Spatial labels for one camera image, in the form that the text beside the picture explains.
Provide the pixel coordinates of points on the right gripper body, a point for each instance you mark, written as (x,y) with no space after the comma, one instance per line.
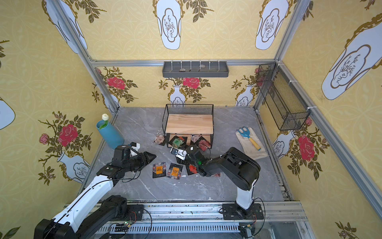
(191,159)

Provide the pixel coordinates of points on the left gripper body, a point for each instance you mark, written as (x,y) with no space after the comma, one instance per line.
(139,160)

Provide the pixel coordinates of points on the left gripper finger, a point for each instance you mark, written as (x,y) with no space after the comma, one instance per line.
(148,156)
(144,163)

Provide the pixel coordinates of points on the red label tea bag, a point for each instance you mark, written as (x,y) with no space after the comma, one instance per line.
(191,169)

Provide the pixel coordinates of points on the red floral tea bag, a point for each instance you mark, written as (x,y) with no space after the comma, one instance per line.
(204,145)

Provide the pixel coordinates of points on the beige illustrated tea bag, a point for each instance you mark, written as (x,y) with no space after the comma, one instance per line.
(160,140)

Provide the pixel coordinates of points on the green tea bag shelf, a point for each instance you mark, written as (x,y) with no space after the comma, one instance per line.
(179,142)

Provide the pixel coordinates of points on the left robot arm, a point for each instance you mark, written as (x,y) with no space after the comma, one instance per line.
(77,221)

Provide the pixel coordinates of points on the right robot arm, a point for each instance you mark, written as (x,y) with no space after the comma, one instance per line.
(242,170)

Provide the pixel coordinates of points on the pale illustrated tea bag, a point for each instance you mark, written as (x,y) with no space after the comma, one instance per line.
(195,138)

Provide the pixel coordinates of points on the blue cylindrical vase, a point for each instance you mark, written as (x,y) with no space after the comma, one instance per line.
(110,134)

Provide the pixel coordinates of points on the white tulip flower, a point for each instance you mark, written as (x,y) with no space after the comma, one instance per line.
(105,118)

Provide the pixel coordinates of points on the beige cloth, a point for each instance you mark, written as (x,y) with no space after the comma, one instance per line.
(250,143)

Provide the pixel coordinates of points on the blue yellow hand rake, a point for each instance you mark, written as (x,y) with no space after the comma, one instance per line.
(244,135)

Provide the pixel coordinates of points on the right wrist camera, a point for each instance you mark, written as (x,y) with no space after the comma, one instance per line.
(178,153)

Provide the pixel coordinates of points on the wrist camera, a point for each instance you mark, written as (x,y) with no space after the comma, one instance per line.
(178,153)
(135,146)

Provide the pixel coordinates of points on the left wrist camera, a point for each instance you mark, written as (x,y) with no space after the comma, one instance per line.
(135,146)

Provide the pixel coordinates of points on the black wire two-tier shelf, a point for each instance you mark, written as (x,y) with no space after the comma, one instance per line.
(187,120)

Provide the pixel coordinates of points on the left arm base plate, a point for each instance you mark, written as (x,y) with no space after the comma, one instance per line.
(133,213)

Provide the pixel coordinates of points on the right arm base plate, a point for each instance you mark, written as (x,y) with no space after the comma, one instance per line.
(235,212)

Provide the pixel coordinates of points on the grey wall tray shelf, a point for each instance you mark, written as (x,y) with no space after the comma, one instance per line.
(195,68)

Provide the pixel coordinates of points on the black mesh wall basket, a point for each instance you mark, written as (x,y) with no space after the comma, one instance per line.
(286,105)

